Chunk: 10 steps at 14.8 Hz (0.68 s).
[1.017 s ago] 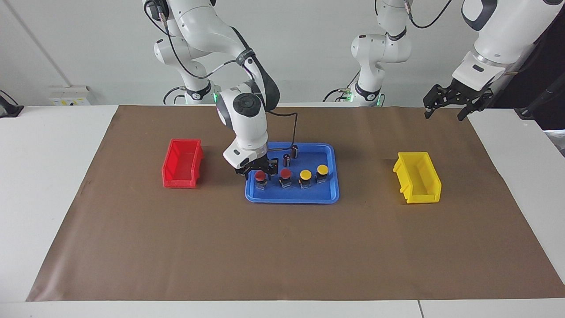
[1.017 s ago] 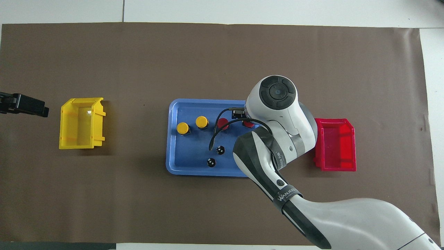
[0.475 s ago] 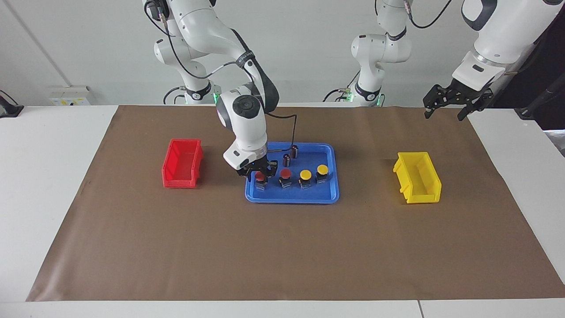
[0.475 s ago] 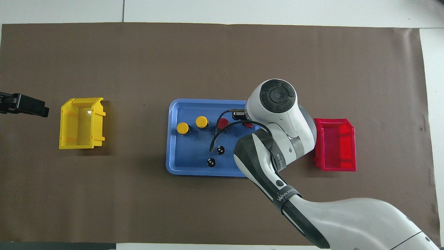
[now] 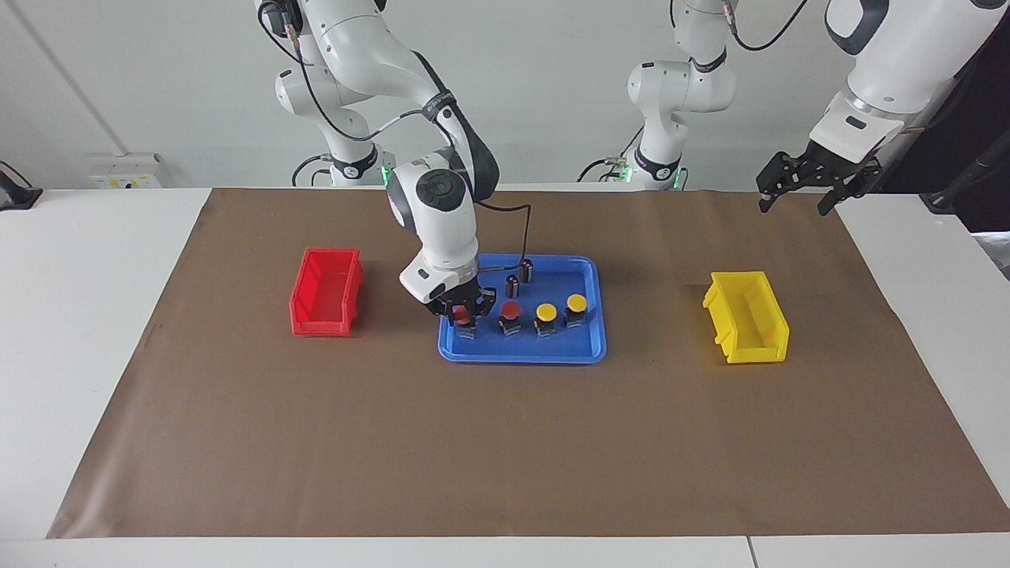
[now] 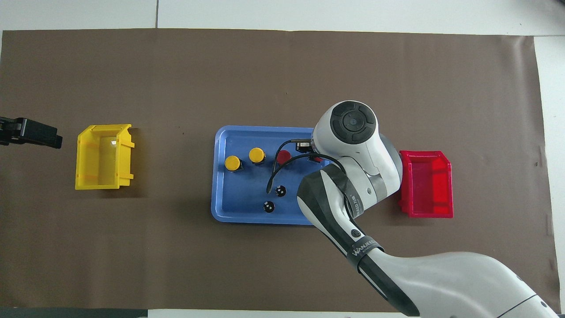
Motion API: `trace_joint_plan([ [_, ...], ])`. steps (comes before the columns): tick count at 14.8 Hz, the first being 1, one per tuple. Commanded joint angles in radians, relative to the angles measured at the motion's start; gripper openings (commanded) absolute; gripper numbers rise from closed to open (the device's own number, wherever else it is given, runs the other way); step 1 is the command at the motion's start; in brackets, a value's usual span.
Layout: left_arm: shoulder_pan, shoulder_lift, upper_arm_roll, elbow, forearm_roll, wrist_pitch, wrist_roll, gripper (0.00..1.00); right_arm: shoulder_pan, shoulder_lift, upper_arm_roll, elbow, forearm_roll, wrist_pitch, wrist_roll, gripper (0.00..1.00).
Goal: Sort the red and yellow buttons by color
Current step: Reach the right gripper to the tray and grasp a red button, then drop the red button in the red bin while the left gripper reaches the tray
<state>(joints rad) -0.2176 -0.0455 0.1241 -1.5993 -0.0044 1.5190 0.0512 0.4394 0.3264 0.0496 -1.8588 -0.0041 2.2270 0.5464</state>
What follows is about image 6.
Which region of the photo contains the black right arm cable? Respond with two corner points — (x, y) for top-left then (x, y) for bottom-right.
(266, 140), (347, 194)

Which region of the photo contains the yellow plastic bin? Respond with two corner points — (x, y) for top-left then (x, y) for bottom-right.
(75, 124), (135, 190)

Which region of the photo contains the blue plastic tray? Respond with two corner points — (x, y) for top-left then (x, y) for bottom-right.
(211, 125), (332, 226)

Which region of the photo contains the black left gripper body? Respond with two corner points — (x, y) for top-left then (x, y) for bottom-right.
(0, 116), (23, 146)

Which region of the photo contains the red plastic bin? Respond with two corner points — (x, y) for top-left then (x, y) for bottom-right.
(399, 150), (454, 219)

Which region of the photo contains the brown paper table mat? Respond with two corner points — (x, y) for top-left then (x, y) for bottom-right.
(0, 29), (561, 312)

